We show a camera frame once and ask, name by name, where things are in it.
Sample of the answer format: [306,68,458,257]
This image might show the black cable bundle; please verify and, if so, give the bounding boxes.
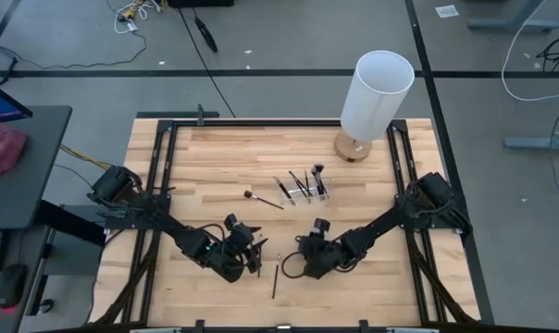
[406,228,478,325]
[93,228,163,326]

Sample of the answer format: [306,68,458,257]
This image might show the yellow green wires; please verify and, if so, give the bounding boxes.
[59,143,113,169]

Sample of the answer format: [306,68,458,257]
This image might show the square head makeup brush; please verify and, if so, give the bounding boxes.
[243,190,285,211]

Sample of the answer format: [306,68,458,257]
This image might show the fan head makeup brush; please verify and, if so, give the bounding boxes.
[310,166,323,195]

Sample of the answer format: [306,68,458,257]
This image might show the white paper label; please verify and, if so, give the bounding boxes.
[435,4,460,19]

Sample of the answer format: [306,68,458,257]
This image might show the clear acrylic brush organizer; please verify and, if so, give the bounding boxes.
[279,177,331,207]

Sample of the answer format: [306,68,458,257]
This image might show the black handle tool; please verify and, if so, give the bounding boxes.
[193,16,219,53]

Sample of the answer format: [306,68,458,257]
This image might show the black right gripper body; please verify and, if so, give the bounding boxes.
[297,217,343,280]

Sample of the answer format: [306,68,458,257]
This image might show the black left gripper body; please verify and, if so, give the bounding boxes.
[223,213,258,275]

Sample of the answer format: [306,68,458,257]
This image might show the black side desk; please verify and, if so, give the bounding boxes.
[0,105,73,231]

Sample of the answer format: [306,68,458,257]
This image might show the black desk crossbeam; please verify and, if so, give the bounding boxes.
[32,199,108,247]

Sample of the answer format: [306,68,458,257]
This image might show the black computer mouse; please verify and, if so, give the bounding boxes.
[0,263,29,310]

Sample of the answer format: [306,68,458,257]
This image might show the black box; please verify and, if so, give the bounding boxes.
[167,0,235,8]

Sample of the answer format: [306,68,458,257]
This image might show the white floor cable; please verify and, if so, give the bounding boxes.
[500,0,559,102]

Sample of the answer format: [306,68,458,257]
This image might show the thin black floor cable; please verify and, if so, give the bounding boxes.
[0,27,149,70]

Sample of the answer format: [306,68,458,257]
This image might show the grey desk foot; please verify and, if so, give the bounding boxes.
[503,124,559,152]
[466,0,559,34]

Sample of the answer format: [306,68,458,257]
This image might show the white shade wooden table lamp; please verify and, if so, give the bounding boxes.
[333,49,416,164]

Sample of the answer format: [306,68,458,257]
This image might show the grey desk leg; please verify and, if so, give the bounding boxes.
[25,226,58,318]

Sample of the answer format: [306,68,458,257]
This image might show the long black floor cable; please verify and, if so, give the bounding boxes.
[176,6,238,118]

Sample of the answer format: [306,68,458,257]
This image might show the white yellow cable bundle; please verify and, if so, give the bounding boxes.
[106,0,163,34]

